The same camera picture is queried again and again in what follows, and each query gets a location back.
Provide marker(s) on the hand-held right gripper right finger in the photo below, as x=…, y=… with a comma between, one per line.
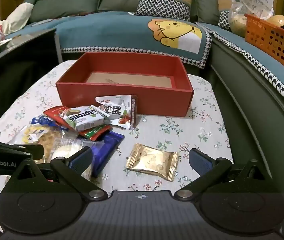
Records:
x=200, y=162

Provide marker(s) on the blue clear candy packet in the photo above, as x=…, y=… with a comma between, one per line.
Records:
x=36, y=132

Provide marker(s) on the floral tablecloth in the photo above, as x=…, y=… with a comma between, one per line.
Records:
x=194, y=130

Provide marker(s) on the gold foil snack packet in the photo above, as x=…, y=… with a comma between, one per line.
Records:
x=152, y=161

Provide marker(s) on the black side table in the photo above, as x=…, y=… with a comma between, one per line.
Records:
x=19, y=62

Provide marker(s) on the green sofa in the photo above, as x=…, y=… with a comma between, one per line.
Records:
x=251, y=105

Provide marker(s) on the red cardboard box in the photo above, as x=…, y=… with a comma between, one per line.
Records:
x=122, y=101

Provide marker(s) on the orange plastic basket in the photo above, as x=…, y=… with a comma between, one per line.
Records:
x=271, y=42

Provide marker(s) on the yellow rounded item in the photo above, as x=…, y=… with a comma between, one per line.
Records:
x=279, y=20

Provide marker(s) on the blue foil snack packet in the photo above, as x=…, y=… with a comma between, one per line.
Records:
x=107, y=150

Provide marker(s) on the red green snack packet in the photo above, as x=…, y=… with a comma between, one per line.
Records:
x=94, y=131

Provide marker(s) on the green white wafer packet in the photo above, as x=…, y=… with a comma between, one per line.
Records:
x=84, y=118

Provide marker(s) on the teal houndstooth trim sofa cover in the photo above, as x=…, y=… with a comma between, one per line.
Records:
x=256, y=50
x=29, y=30

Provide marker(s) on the clear plastic bag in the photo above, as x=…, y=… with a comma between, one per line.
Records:
x=239, y=17

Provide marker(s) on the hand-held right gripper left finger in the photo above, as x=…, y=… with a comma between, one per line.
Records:
x=80, y=158

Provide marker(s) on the clear packet round white pastry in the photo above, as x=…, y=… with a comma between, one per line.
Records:
x=64, y=151

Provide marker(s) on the white cloth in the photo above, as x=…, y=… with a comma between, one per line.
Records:
x=17, y=15

